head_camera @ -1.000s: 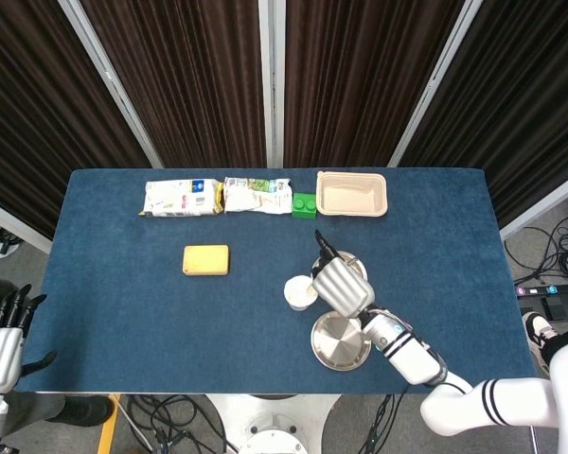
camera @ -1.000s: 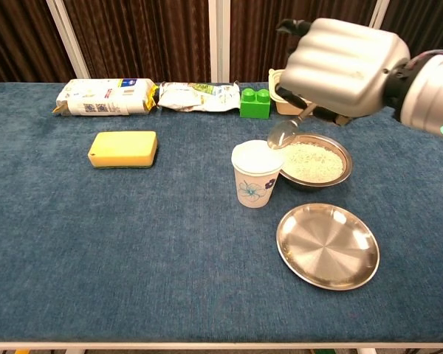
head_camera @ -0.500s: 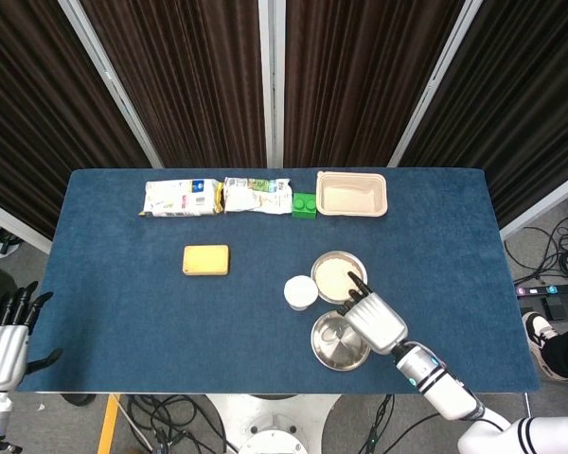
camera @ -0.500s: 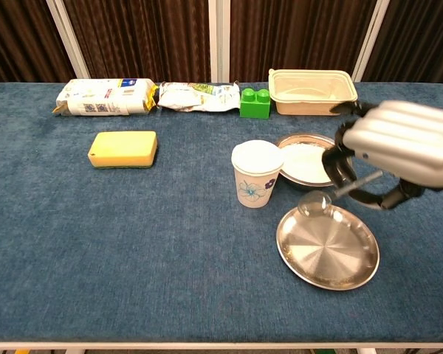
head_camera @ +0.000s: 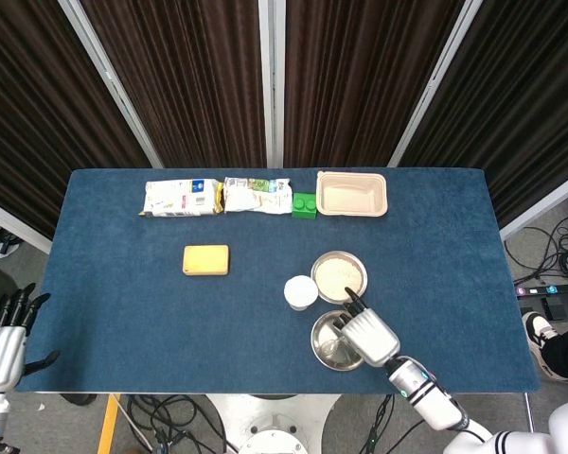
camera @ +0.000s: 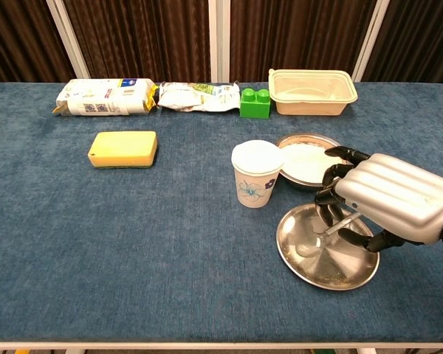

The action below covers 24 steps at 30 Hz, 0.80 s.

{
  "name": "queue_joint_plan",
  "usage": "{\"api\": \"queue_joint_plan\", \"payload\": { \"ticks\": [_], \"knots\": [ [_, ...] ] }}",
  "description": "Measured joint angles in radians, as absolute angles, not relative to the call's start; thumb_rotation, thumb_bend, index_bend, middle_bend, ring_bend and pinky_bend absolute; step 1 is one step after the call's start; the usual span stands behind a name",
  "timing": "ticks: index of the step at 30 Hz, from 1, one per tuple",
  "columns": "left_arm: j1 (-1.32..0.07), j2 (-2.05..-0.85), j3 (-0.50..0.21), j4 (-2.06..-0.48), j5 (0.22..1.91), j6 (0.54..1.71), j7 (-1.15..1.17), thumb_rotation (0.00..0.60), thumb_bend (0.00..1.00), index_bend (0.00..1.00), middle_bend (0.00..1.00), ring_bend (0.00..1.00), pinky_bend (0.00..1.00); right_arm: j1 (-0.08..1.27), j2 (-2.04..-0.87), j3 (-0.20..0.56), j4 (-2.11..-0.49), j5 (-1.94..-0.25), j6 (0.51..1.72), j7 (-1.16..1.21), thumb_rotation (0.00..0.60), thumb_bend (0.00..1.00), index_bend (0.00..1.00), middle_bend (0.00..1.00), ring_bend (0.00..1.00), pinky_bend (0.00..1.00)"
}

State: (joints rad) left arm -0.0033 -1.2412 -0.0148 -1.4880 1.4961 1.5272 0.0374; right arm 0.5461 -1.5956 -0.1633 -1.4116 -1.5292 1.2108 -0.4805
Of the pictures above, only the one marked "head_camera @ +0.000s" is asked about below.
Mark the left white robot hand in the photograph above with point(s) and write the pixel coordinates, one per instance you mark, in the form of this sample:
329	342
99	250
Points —
0	352

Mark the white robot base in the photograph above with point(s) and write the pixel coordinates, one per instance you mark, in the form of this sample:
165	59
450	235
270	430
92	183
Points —
270	421

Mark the white and black shoe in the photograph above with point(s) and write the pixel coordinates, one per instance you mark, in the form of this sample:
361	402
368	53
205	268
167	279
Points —
537	326

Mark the beige takeaway container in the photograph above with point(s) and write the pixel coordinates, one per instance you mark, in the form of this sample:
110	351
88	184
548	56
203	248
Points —
351	195

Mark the blue table mat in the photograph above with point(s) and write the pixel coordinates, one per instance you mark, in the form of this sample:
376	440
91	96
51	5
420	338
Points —
123	307

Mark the white paper scrap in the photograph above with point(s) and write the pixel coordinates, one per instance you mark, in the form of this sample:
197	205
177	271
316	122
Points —
8	249

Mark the small pan with rice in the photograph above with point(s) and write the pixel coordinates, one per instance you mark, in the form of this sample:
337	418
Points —
336	274

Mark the green toy brick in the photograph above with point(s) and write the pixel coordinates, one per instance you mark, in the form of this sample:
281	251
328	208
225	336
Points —
304	206

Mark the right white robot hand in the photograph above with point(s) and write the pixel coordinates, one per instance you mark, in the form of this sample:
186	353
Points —
369	336

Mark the white package with blue logo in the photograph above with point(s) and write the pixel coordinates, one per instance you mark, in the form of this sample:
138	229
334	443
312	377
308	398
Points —
180	198

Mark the white paper cup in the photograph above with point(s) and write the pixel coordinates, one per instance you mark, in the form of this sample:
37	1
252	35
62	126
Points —
301	291

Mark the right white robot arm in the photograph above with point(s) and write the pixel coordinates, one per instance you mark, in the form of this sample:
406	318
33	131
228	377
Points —
431	399

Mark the crumpled white package green print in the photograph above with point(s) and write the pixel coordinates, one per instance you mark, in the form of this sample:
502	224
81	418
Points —
255	196

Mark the black foot pedal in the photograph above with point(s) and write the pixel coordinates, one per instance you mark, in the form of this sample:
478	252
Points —
561	306

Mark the brown curtain partition panel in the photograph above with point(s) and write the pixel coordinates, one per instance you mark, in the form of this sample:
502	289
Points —
511	118
194	80
355	80
38	118

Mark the black numbered power strip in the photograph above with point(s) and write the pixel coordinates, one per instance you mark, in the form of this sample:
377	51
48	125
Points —
551	289

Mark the yellow sponge block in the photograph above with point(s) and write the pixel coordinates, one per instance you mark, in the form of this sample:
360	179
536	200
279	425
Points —
206	260

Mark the steel plate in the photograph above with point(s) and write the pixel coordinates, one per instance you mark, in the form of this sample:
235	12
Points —
319	333

